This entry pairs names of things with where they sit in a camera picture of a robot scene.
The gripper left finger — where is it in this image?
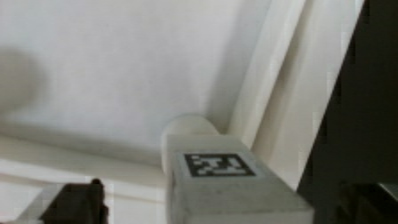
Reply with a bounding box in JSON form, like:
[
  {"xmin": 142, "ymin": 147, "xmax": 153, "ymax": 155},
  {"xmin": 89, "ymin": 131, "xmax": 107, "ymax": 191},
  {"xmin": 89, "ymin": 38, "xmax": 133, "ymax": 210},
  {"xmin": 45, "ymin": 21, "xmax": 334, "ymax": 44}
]
[{"xmin": 39, "ymin": 179, "xmax": 109, "ymax": 224}]

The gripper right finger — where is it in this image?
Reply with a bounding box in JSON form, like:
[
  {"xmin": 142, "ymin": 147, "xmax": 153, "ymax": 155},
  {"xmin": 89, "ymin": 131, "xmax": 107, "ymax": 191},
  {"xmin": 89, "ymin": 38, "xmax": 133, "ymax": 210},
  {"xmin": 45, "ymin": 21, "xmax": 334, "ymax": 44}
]
[{"xmin": 336, "ymin": 183, "xmax": 398, "ymax": 224}]

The white table leg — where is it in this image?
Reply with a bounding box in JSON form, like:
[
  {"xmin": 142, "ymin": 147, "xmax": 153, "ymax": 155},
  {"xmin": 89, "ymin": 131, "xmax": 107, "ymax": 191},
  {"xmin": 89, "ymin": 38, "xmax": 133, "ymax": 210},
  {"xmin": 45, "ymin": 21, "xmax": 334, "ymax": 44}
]
[{"xmin": 162, "ymin": 115, "xmax": 315, "ymax": 224}]

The white square tabletop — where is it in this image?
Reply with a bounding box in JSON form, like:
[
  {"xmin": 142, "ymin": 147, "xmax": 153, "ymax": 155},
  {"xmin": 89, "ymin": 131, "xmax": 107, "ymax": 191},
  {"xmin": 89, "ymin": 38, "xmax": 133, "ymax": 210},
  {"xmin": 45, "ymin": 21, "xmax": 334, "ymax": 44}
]
[{"xmin": 0, "ymin": 0, "xmax": 364, "ymax": 224}]

